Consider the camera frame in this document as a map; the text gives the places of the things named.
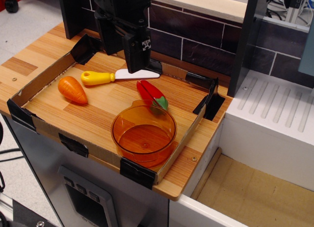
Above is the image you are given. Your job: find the dark grey upright post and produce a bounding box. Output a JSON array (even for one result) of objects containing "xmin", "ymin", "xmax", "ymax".
[{"xmin": 228, "ymin": 0, "xmax": 268, "ymax": 97}]

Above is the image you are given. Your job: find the black caster wheel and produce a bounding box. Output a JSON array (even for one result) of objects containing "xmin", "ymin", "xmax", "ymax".
[{"xmin": 4, "ymin": 0, "xmax": 19, "ymax": 13}]

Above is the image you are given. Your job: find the white toy sink unit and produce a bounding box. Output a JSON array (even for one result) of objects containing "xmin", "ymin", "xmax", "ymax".
[{"xmin": 169, "ymin": 71, "xmax": 314, "ymax": 227}]

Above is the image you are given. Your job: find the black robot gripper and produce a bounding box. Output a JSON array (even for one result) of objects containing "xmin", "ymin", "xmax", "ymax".
[{"xmin": 94, "ymin": 0, "xmax": 151, "ymax": 74}]

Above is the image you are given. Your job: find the yellow handled toy knife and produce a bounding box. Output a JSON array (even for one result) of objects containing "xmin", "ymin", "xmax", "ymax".
[{"xmin": 80, "ymin": 69, "xmax": 160, "ymax": 86}]

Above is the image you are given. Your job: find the orange transparent plastic pot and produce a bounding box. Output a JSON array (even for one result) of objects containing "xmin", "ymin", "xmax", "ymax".
[{"xmin": 111, "ymin": 100, "xmax": 177, "ymax": 169}]

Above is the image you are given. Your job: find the red toy chili pepper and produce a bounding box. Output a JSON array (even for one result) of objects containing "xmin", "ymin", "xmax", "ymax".
[{"xmin": 136, "ymin": 80, "xmax": 168, "ymax": 110}]

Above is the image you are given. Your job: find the grey toy oven front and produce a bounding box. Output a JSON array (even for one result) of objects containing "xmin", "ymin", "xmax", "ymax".
[{"xmin": 4, "ymin": 117, "xmax": 169, "ymax": 227}]

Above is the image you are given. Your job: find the cardboard fence with black tape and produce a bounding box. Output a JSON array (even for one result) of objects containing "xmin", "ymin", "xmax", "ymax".
[{"xmin": 7, "ymin": 35, "xmax": 231, "ymax": 189}]

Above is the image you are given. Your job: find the black floor cable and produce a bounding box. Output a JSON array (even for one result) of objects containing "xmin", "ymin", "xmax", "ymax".
[{"xmin": 0, "ymin": 148, "xmax": 25, "ymax": 193}]

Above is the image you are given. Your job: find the orange toy carrot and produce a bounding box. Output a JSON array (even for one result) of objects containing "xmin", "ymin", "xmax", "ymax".
[{"xmin": 57, "ymin": 76, "xmax": 88, "ymax": 104}]

